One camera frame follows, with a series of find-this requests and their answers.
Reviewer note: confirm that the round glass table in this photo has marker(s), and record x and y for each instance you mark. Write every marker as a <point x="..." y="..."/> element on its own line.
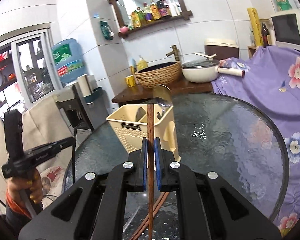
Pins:
<point x="214" y="133"/>

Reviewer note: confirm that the pink small bowl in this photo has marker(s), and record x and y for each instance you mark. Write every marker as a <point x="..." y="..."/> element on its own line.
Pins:
<point x="124" y="29"/>

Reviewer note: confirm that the green packet on wall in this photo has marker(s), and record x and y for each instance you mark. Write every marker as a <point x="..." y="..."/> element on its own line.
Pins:
<point x="106" y="30"/>

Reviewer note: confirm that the large steel spoon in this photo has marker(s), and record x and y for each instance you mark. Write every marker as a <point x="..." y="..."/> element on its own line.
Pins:
<point x="162" y="97"/>

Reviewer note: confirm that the beige cloth cover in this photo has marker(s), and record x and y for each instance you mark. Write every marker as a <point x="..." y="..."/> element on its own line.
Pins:
<point x="42" y="123"/>

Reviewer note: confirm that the beige plastic utensil holder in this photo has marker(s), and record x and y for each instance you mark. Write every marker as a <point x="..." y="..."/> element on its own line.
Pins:
<point x="129" y="123"/>

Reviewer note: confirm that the brown wooden chopstick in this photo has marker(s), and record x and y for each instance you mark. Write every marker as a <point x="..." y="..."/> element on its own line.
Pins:
<point x="150" y="155"/>

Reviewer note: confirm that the woven basket sink basin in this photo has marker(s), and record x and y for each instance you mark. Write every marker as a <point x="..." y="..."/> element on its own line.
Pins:
<point x="160" y="74"/>

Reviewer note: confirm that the paper cup stack holder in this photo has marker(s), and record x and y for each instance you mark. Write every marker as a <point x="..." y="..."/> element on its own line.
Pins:
<point x="89" y="89"/>

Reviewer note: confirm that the brown white rice cooker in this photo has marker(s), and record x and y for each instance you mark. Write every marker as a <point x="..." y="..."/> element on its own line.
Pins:
<point x="222" y="48"/>

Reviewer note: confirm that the brass faucet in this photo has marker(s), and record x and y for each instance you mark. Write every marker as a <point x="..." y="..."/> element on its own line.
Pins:
<point x="174" y="52"/>

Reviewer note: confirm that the window with frame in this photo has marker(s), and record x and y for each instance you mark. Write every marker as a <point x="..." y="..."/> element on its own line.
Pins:
<point x="27" y="70"/>

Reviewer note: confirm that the wooden framed mirror shelf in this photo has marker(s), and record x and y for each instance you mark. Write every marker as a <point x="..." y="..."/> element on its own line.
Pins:
<point x="124" y="8"/>

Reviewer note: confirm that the hand with yellow nails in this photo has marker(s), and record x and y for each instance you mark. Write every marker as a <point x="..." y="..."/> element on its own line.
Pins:
<point x="16" y="184"/>

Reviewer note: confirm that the white pan with lid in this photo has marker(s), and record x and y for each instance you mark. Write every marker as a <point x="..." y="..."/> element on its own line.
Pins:
<point x="203" y="71"/>

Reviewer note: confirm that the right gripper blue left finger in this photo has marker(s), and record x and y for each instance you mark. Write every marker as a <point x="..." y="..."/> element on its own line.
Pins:
<point x="143" y="163"/>

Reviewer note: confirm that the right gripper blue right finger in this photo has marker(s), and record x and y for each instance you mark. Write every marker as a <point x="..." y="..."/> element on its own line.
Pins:
<point x="159" y="162"/>

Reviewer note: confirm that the dark soy sauce bottle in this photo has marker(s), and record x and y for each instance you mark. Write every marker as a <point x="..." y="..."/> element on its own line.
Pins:
<point x="164" y="9"/>

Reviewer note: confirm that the purple floral cloth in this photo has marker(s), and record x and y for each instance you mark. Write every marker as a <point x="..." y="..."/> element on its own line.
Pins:
<point x="272" y="84"/>

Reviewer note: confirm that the blue water jug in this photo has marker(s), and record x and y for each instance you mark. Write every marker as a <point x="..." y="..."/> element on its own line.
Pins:
<point x="68" y="60"/>

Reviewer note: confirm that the water dispenser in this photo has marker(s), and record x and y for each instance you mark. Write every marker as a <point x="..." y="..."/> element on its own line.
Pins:
<point x="83" y="112"/>

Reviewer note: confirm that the yellow snack bag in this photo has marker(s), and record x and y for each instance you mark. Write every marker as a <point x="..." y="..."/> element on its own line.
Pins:
<point x="135" y="19"/>

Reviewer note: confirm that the yellow soap dispenser bottle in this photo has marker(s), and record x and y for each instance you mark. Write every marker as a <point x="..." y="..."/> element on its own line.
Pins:
<point x="141" y="64"/>

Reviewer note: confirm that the dark wooden counter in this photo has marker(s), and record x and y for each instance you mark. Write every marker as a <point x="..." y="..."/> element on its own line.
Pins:
<point x="137" y="93"/>

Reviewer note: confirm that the yellow wrap roll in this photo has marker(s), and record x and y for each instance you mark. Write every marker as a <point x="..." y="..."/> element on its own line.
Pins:
<point x="256" y="26"/>

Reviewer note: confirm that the white microwave oven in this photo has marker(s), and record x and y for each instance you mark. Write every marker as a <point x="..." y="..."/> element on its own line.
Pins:
<point x="286" y="25"/>

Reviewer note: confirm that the brown glass bottle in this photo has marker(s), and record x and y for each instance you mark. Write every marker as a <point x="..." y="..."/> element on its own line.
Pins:
<point x="265" y="34"/>

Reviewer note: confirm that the yellow mug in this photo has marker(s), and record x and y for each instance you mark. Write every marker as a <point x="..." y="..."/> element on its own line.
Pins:
<point x="130" y="81"/>

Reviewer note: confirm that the purple label oil bottle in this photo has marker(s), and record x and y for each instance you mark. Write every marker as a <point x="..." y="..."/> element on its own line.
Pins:
<point x="147" y="12"/>

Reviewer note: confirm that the orange label sauce bottle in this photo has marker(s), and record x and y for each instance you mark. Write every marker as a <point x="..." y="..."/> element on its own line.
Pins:
<point x="155" y="11"/>

